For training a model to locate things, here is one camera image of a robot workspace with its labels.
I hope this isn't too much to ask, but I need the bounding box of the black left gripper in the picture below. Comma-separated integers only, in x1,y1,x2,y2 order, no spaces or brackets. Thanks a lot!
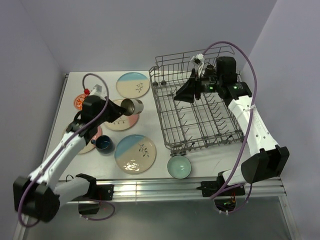
94,96,128,126

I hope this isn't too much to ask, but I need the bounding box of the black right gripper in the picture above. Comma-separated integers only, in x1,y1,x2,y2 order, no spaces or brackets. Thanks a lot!
173,68,223,103

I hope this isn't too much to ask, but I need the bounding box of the grey brown tumbler cup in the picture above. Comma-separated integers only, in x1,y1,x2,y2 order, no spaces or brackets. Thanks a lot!
120,98,144,116

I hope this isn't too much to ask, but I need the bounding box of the dark blue mug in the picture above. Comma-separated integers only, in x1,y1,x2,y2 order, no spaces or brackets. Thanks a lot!
94,135,115,154

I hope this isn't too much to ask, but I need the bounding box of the orange patterned small bowl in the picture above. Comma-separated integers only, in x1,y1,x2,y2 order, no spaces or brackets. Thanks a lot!
73,93,88,111

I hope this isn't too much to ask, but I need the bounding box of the brown ceramic mug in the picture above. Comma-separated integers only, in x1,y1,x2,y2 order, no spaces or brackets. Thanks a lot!
203,63,217,77

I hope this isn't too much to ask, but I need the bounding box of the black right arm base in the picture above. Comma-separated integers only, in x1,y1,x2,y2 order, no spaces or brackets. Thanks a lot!
196,173,245,212

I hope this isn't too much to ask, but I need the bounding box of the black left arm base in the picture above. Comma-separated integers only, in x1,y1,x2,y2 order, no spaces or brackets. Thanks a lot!
75,183,116,219

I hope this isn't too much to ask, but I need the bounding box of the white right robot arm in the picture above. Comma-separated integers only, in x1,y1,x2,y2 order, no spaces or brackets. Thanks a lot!
174,53,290,195

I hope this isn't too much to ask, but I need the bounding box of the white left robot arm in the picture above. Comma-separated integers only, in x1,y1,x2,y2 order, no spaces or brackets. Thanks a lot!
13,95,126,227

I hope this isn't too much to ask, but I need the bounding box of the pink cream plate middle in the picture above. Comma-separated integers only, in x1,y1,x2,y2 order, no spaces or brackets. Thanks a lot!
104,114,139,131

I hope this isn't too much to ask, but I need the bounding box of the pink cream plate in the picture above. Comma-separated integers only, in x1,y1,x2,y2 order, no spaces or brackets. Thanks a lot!
104,114,139,131
65,124,103,155

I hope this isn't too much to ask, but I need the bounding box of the blue cream plate far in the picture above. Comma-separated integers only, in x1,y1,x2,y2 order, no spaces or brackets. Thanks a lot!
116,72,150,99

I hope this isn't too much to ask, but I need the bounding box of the blue cream plate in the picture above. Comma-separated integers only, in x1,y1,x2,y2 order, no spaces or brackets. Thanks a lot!
114,134,157,175
116,72,150,99

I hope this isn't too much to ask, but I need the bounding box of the pink cream plate left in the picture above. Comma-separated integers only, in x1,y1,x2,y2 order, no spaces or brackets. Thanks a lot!
65,124,103,155

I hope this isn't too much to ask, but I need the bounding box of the blue cream plate near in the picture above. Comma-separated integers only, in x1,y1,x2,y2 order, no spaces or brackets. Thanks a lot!
114,134,157,175

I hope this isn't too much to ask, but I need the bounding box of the pale green bowl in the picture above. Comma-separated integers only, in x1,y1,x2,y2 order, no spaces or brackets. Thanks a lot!
167,155,192,180

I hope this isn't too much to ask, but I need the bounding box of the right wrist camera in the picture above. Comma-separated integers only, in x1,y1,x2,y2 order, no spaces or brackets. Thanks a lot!
190,53,205,66

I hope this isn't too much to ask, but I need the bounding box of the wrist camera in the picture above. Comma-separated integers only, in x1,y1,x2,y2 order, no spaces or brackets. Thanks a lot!
190,53,205,66
89,84,102,97

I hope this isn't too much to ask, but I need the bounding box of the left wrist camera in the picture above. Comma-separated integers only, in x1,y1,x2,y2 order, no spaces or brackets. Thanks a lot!
89,84,102,97

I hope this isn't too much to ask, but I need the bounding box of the grey wire dish rack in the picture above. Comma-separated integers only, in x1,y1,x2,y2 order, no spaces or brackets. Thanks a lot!
149,44,244,156

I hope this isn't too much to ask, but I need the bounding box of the aluminium mounting rail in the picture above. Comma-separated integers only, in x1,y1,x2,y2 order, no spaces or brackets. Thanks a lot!
97,177,287,203

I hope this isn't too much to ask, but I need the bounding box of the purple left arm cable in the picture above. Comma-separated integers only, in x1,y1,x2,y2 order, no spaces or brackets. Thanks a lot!
16,72,116,227

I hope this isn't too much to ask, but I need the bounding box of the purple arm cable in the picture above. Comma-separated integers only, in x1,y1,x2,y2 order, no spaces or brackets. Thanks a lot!
16,72,116,227
201,41,259,213

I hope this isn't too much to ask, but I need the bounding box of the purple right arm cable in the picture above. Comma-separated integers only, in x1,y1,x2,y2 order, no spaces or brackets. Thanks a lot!
201,41,259,213

